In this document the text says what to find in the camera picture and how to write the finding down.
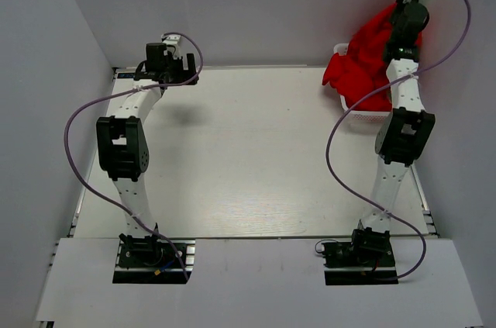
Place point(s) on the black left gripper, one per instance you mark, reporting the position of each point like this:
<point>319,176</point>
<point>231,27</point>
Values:
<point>186,77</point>

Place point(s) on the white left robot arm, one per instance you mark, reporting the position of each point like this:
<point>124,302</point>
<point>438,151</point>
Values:
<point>123,152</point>

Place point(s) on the red t shirts in basket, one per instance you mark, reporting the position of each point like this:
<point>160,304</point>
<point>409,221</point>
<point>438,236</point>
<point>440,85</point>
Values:
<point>362,70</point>

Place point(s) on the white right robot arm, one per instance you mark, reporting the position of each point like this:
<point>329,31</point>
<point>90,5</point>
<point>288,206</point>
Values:
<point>408,126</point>

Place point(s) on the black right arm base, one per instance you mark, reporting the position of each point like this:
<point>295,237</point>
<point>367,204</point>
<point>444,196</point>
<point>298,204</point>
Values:
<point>367,259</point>

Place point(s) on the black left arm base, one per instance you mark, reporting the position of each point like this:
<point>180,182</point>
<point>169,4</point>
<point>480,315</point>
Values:
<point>152,261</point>

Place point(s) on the white plastic basket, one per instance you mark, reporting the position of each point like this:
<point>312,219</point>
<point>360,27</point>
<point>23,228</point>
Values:
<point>360,116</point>

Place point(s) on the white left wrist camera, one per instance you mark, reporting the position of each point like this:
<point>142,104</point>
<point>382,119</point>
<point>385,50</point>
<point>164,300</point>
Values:
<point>172,42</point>

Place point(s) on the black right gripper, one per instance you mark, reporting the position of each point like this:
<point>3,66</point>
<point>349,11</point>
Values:
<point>400,5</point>

